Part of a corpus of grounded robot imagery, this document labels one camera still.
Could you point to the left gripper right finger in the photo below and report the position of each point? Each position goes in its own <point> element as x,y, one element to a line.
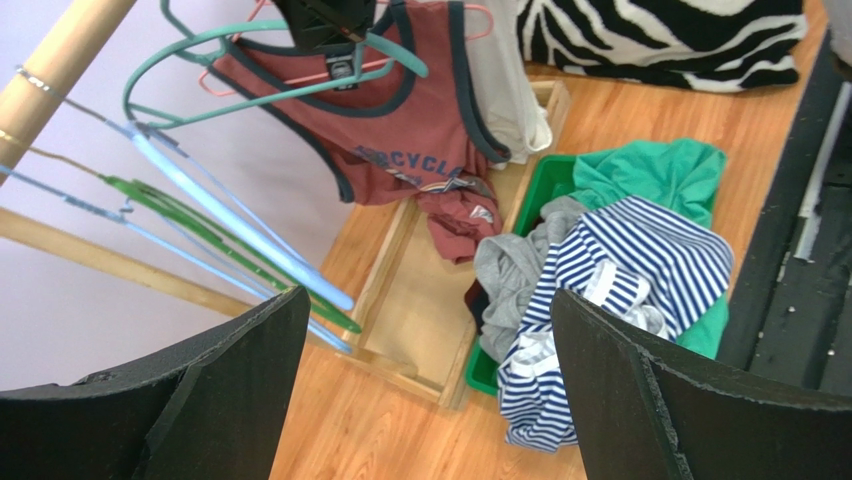
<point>646,408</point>

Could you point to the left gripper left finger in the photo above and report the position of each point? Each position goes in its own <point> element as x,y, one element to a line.
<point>211,406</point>

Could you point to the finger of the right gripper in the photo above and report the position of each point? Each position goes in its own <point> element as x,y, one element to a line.
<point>318,24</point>

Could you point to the maroon printed tank top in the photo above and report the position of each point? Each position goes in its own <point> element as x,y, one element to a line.
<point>398,136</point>

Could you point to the blue striped tank top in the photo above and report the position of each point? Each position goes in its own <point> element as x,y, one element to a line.
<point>640,262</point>

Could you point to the grey tank top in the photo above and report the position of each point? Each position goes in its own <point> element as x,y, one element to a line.
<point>508,266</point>

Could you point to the white tank top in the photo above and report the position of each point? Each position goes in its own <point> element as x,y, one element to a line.
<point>505,97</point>

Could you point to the light blue plastic hanger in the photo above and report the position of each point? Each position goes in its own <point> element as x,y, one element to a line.
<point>147,141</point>

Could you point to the green velvet hanger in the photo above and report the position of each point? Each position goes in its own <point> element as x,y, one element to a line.
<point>240,264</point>

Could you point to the green tank top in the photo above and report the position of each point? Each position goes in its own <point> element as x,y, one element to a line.
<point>645,251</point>

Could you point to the navy maroon tank top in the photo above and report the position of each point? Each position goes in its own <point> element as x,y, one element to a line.
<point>477,300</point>

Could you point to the wooden clothes rack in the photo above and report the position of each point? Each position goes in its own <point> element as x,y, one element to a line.
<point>417,332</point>

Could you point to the green plastic tray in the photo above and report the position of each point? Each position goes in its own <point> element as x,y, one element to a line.
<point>546,186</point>

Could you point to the zebra print blanket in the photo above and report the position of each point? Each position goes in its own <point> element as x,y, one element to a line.
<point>711,46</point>

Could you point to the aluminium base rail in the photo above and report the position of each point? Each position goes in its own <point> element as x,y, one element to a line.
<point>790,313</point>

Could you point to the thin blue wire hanger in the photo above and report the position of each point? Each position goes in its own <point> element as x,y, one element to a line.
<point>323,333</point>

